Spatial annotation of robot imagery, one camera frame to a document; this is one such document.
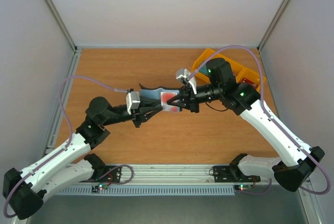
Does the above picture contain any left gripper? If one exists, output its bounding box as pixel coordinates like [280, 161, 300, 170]
[102, 96, 163, 128]

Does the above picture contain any black card holder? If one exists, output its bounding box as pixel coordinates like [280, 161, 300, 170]
[139, 84, 182, 113]

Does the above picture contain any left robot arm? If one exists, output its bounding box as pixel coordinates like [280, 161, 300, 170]
[2, 92, 163, 220]

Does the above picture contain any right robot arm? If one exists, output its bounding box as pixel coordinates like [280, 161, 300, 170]
[168, 58, 325, 192]

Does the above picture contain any green card stack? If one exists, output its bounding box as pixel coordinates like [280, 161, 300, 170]
[199, 66, 208, 76]

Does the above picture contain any yellow bin with circle cards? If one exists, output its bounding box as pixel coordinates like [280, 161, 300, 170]
[224, 57, 246, 77]

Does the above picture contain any yellow bin with red cards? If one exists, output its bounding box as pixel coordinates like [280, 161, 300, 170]
[236, 67, 261, 93]

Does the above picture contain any red card stack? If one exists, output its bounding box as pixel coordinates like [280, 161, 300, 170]
[242, 77, 258, 89]

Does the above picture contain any left circuit board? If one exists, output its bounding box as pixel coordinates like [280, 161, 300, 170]
[91, 184, 109, 193]

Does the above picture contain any circuit board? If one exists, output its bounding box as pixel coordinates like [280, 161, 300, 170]
[91, 184, 109, 193]
[234, 184, 253, 191]

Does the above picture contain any right circuit board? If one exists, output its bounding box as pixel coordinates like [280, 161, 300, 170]
[234, 184, 253, 191]

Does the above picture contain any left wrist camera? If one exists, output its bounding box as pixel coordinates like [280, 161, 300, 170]
[126, 90, 140, 115]

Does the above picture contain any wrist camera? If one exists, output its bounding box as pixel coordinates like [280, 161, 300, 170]
[126, 90, 140, 115]
[175, 68, 197, 95]

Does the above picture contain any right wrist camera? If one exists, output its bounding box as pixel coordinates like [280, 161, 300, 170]
[175, 68, 197, 95]

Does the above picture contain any front aluminium rail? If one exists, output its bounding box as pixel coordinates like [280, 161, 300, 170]
[23, 163, 311, 185]

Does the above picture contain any aluminium rail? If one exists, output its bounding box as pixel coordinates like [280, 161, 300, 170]
[23, 163, 311, 185]
[42, 47, 82, 158]

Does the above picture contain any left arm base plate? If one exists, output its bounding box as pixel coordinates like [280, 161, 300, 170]
[82, 166, 122, 183]

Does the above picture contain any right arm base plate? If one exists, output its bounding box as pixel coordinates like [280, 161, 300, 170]
[209, 166, 261, 183]

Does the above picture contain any left aluminium rail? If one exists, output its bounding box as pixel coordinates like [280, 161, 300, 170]
[42, 47, 82, 158]

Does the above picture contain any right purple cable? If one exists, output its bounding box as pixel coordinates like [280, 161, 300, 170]
[187, 45, 330, 195]

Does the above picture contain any purple cable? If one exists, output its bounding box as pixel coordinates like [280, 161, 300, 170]
[187, 45, 330, 195]
[3, 75, 135, 219]

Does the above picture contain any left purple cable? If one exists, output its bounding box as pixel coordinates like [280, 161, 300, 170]
[3, 75, 135, 219]

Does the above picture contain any grey slotted cable duct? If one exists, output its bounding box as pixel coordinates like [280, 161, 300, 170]
[58, 185, 235, 197]

